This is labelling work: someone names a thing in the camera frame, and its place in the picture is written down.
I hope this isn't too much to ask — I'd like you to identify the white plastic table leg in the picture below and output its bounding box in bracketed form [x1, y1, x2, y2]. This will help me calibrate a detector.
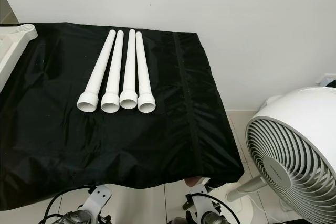
[101, 30, 124, 113]
[77, 29, 117, 113]
[135, 31, 156, 113]
[120, 28, 139, 110]

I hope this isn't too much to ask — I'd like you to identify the black fabric table cover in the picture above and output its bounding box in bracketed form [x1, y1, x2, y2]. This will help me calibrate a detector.
[0, 22, 245, 211]

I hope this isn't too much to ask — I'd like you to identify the white floor fan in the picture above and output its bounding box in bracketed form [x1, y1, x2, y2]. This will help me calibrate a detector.
[226, 86, 336, 219]

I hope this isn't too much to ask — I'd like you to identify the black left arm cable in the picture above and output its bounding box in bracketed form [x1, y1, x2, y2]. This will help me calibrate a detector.
[43, 185, 92, 224]

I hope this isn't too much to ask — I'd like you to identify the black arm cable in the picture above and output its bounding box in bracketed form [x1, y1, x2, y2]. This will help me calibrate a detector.
[43, 185, 92, 224]
[184, 193, 234, 222]

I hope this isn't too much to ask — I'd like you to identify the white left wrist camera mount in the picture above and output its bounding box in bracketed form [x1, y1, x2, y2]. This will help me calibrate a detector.
[87, 185, 113, 217]

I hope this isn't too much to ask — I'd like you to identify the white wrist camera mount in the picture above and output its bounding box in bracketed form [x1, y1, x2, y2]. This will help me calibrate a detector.
[87, 185, 113, 217]
[184, 185, 211, 219]

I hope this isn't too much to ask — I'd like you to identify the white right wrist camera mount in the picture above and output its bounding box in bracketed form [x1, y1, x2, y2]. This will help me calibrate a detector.
[184, 185, 211, 219]

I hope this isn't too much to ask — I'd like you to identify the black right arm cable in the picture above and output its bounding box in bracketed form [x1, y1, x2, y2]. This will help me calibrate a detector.
[184, 193, 234, 222]

